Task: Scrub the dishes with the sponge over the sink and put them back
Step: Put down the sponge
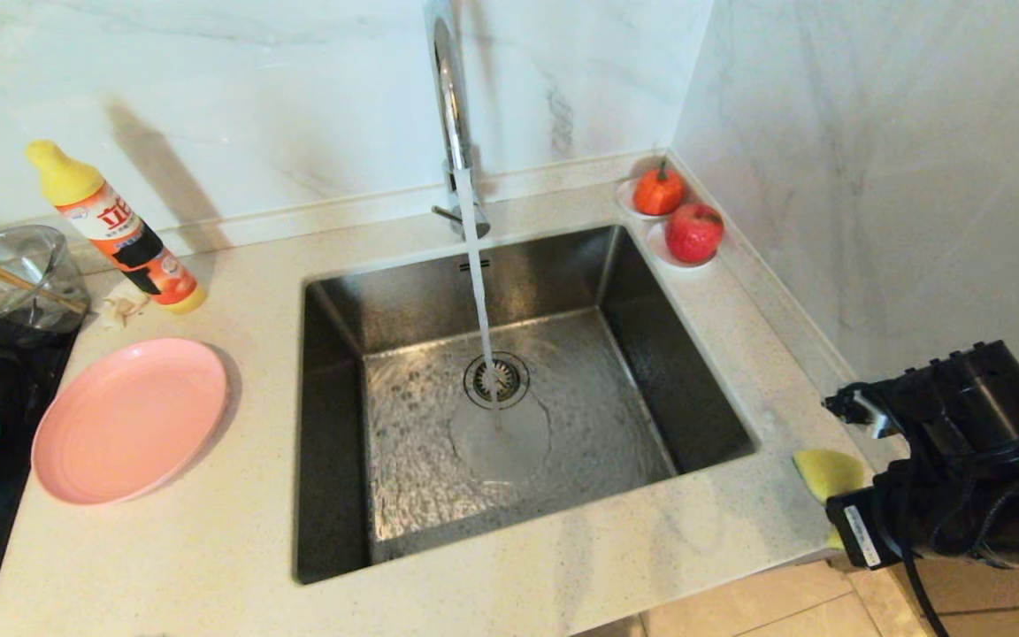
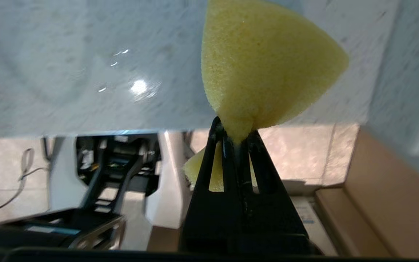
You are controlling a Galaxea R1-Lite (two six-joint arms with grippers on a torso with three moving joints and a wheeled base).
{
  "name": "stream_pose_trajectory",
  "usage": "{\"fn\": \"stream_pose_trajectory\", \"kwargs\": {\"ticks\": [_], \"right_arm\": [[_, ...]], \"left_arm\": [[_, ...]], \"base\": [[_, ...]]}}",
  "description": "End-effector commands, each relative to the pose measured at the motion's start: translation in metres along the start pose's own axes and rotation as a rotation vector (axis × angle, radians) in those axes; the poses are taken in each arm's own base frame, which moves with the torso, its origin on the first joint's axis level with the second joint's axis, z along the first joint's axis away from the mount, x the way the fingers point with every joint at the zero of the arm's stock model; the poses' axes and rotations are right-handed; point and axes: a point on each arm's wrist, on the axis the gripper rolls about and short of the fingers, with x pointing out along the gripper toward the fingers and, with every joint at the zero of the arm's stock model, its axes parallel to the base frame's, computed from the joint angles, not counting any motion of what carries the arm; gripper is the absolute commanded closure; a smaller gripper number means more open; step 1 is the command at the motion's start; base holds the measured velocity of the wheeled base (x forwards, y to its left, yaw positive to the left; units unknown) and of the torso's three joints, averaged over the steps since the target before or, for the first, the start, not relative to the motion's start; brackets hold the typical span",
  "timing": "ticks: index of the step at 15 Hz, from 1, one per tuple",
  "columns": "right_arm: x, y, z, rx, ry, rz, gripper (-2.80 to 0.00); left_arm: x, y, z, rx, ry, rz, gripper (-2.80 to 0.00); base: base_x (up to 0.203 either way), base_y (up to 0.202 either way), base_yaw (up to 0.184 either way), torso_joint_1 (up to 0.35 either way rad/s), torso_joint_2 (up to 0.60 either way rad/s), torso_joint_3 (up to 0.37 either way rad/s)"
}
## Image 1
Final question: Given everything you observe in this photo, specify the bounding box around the yellow green sponge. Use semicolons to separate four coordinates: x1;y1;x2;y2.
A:
793;449;869;551

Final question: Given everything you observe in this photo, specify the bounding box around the pink plate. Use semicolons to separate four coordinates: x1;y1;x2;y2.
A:
31;337;229;506

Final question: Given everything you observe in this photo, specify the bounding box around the yellow-capped dish soap bottle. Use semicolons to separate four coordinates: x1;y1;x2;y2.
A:
26;140;208;316

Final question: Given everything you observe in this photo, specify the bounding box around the stainless steel sink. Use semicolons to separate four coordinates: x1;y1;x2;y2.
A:
293;221;762;586

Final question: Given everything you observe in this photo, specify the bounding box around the metal sink drain strainer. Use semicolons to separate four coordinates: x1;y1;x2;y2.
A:
463;351;530;411

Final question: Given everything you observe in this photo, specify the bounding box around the light wooden cabinet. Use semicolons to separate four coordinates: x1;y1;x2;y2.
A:
828;549;1019;637

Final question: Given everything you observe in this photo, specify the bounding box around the red apple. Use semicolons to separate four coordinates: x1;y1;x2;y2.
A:
664;202;725;265

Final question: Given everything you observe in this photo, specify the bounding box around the small white dish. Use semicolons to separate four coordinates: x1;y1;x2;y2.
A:
647;219;721;269
616;177;687;220

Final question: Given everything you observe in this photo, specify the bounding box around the orange red tomato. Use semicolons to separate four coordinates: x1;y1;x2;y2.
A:
632;159;686;218

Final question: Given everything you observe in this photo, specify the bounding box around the chrome faucet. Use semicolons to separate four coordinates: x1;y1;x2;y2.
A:
419;0;491;241

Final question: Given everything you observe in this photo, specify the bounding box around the crumpled white paper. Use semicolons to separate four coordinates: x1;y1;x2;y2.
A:
98;283;153;330

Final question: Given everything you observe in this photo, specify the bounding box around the clear glass bowl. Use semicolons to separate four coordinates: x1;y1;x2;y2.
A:
0;226;91;342

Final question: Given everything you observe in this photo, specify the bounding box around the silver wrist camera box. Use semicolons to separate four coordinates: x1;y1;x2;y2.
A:
824;385;904;441

